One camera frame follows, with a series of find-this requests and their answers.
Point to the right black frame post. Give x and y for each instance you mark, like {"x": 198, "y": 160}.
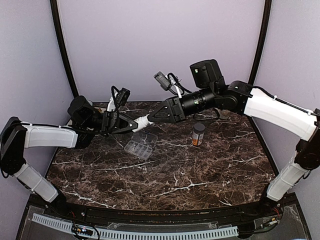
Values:
{"x": 261, "y": 41}

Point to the clear plastic pill organizer box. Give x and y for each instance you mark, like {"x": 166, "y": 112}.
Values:
{"x": 141, "y": 144}

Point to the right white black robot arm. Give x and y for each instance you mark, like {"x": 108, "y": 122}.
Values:
{"x": 253, "y": 101}

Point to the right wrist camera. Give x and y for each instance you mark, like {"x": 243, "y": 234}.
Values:
{"x": 168, "y": 83}

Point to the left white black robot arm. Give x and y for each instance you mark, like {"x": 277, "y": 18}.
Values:
{"x": 87, "y": 122}

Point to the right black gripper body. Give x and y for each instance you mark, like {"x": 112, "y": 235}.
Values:
{"x": 179, "y": 110}

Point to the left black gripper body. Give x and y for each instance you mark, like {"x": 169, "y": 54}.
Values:
{"x": 107, "y": 121}

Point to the black frame post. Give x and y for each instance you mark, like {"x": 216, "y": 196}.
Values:
{"x": 62, "y": 47}
{"x": 261, "y": 41}

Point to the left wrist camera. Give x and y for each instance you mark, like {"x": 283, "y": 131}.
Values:
{"x": 118, "y": 98}

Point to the amber pill bottle grey cap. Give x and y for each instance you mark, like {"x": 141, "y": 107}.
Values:
{"x": 198, "y": 134}

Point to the white slotted cable duct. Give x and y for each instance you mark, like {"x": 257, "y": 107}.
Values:
{"x": 121, "y": 231}

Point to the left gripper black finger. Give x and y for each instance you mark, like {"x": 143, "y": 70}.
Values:
{"x": 126, "y": 121}
{"x": 122, "y": 130}

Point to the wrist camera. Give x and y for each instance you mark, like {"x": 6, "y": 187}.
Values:
{"x": 168, "y": 83}
{"x": 118, "y": 98}

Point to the white pill bottle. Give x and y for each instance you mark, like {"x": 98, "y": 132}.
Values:
{"x": 142, "y": 122}

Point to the left black frame post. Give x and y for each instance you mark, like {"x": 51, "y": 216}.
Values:
{"x": 62, "y": 47}

